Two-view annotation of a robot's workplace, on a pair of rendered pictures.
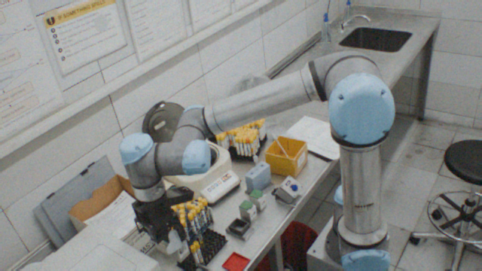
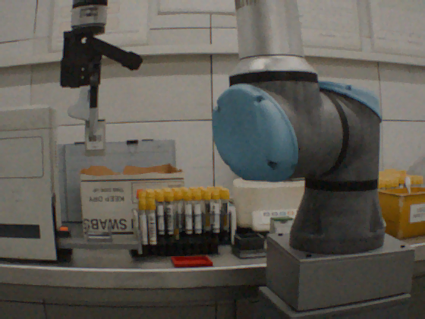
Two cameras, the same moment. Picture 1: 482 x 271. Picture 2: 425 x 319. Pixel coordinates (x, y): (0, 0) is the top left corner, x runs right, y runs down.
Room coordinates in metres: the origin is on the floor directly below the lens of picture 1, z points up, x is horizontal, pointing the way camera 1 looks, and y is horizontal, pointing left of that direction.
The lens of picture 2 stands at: (-0.07, -0.77, 1.13)
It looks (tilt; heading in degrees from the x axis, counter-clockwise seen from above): 3 degrees down; 40
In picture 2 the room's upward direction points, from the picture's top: 1 degrees counter-clockwise
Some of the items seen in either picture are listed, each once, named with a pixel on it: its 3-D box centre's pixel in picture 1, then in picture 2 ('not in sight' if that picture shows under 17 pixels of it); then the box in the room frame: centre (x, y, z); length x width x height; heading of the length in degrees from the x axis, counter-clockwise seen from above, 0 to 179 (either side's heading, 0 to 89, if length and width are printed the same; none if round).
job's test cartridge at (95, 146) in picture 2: (176, 247); (95, 138); (0.76, 0.22, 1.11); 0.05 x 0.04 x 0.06; 48
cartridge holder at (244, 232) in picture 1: (239, 228); (249, 244); (1.00, 0.05, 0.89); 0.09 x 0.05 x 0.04; 50
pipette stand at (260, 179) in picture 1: (258, 179); not in sight; (1.21, -0.04, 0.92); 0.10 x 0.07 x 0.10; 132
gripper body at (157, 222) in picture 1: (155, 213); (83, 58); (0.74, 0.24, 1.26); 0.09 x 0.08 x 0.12; 138
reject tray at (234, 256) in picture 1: (236, 263); (191, 261); (0.87, 0.08, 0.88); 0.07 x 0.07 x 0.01; 50
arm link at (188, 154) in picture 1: (184, 153); not in sight; (0.75, 0.13, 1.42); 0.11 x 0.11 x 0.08; 80
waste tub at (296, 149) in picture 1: (286, 156); (408, 211); (1.33, -0.18, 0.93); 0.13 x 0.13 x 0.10; 54
